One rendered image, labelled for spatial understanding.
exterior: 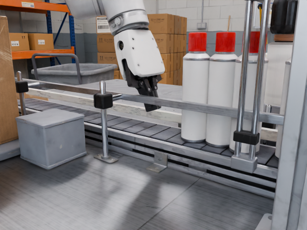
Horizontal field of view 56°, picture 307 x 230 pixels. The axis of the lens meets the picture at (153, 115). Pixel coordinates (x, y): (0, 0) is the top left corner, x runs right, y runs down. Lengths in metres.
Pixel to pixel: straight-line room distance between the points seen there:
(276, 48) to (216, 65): 0.26
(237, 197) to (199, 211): 0.08
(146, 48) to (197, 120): 0.19
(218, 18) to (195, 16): 0.42
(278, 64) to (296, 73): 0.42
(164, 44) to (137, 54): 3.23
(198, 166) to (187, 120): 0.09
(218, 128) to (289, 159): 0.21
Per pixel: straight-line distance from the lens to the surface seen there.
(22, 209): 0.49
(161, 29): 3.84
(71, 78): 2.73
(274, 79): 0.75
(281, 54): 0.75
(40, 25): 5.86
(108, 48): 4.21
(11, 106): 0.71
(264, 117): 0.47
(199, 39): 0.53
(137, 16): 0.61
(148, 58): 0.61
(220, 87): 0.51
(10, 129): 0.72
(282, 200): 0.37
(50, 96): 0.95
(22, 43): 4.67
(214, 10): 5.12
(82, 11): 0.64
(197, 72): 0.53
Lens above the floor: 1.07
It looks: 15 degrees down
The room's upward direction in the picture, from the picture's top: straight up
